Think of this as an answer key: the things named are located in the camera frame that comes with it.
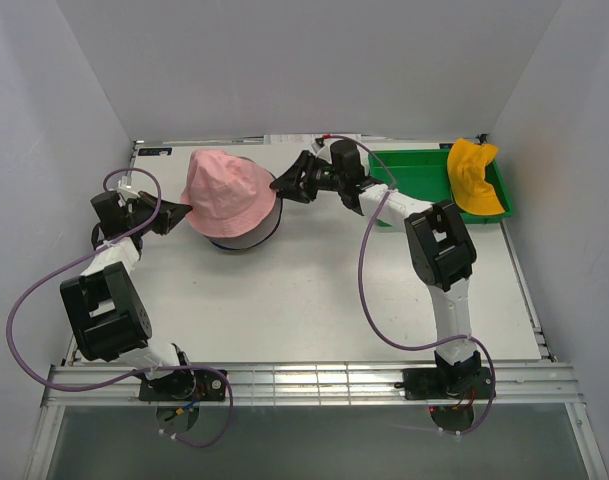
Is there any green plastic tray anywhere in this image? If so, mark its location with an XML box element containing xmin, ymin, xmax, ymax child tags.
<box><xmin>368</xmin><ymin>149</ymin><xmax>514</xmax><ymax>224</ymax></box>

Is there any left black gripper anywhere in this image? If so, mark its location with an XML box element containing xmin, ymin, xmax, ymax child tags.
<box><xmin>125</xmin><ymin>191</ymin><xmax>191</xmax><ymax>236</ymax></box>

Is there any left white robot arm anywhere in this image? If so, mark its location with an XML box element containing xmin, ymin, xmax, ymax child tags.
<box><xmin>60</xmin><ymin>191</ymin><xmax>197</xmax><ymax>400</ymax></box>

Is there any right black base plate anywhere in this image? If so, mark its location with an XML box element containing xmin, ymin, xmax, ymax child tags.
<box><xmin>394</xmin><ymin>367</ymin><xmax>494</xmax><ymax>400</ymax></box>

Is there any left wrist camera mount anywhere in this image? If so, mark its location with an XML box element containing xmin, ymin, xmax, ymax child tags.
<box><xmin>116</xmin><ymin>174</ymin><xmax>138</xmax><ymax>197</ymax></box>

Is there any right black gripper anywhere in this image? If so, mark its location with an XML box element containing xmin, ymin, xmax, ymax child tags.
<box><xmin>269</xmin><ymin>151</ymin><xmax>344</xmax><ymax>205</ymax></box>

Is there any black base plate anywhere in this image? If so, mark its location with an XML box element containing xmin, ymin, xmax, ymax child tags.
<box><xmin>138</xmin><ymin>369</ymin><xmax>227</xmax><ymax>402</ymax></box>
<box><xmin>394</xmin><ymin>367</ymin><xmax>494</xmax><ymax>400</ymax></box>

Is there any blue bucket hat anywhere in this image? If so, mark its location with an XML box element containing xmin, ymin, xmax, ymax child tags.
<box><xmin>207</xmin><ymin>189</ymin><xmax>284</xmax><ymax>251</ymax></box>

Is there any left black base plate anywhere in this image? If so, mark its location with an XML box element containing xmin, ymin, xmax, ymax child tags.
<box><xmin>138</xmin><ymin>369</ymin><xmax>227</xmax><ymax>402</ymax></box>

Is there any pink bucket hat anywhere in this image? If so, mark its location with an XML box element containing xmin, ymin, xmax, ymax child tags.
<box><xmin>180</xmin><ymin>149</ymin><xmax>276</xmax><ymax>238</ymax></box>

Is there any aluminium rail frame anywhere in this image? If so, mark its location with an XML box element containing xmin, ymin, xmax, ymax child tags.
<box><xmin>26</xmin><ymin>134</ymin><xmax>609</xmax><ymax>480</ymax></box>

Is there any yellow bucket hat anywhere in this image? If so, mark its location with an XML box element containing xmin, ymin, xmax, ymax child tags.
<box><xmin>447</xmin><ymin>138</ymin><xmax>505</xmax><ymax>216</ymax></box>

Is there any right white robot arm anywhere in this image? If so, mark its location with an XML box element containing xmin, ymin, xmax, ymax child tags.
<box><xmin>270</xmin><ymin>135</ymin><xmax>481</xmax><ymax>397</ymax></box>

